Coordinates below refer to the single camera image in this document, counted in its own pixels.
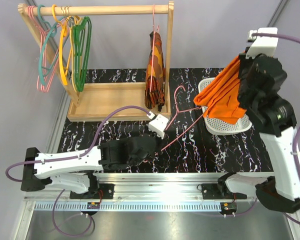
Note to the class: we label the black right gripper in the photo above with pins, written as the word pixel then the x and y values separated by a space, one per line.
pixel 245 62

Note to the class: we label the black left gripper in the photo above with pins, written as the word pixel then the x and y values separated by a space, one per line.
pixel 158 139

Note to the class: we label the orange trousers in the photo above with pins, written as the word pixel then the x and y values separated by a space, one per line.
pixel 220 97

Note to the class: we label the pink wire hanger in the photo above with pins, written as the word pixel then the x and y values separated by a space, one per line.
pixel 154 65
pixel 178 111

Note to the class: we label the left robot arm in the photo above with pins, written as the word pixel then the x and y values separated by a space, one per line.
pixel 73 171

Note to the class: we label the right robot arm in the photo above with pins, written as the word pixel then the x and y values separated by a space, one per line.
pixel 261 78

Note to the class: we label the camouflage patterned trousers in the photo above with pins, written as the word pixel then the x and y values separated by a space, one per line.
pixel 154 96

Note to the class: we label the green plastic hanger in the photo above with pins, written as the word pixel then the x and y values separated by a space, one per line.
pixel 81 36

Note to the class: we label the yellow plastic hanger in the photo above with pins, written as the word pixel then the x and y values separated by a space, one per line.
pixel 66 32

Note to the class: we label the teal plastic hanger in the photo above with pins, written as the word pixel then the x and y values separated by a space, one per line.
pixel 43 69

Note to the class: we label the pink empty hanger left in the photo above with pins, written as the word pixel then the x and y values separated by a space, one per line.
pixel 50 77

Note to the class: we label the wooden clothes rack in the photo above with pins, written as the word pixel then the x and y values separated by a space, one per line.
pixel 97 100

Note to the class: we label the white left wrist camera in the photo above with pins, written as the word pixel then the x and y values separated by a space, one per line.
pixel 157 124

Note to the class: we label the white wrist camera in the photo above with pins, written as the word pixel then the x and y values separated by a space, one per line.
pixel 157 124
pixel 262 44

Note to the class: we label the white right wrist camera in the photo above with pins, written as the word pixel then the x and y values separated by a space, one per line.
pixel 262 44

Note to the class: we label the aluminium mounting rail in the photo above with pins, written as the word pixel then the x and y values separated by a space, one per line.
pixel 149 194

